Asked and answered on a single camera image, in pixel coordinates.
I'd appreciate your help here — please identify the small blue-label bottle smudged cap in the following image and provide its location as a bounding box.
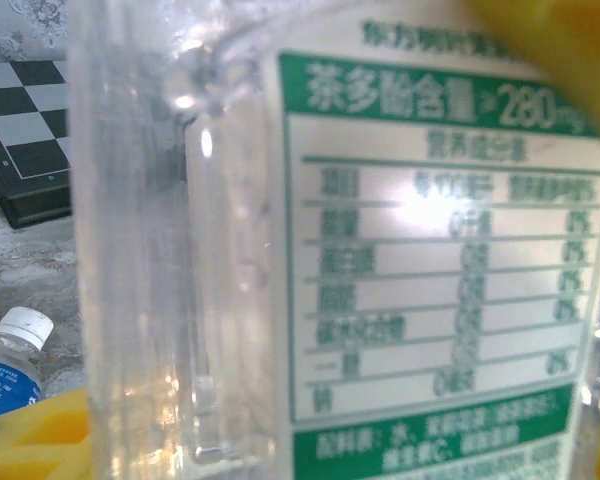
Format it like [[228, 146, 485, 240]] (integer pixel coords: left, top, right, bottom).
[[0, 306, 55, 424]]

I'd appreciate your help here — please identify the tea bottle green white label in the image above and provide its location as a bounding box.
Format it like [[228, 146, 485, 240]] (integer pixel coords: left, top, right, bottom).
[[67, 0, 600, 480]]

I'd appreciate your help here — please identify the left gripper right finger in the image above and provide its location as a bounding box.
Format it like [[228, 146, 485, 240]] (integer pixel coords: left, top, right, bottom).
[[454, 0, 600, 480]]

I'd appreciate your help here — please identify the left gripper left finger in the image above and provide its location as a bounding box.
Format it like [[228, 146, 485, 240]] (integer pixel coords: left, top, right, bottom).
[[0, 387, 94, 480]]

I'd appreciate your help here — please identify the black folding chessboard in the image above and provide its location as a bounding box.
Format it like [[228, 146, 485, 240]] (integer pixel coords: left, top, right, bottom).
[[0, 59, 76, 231]]

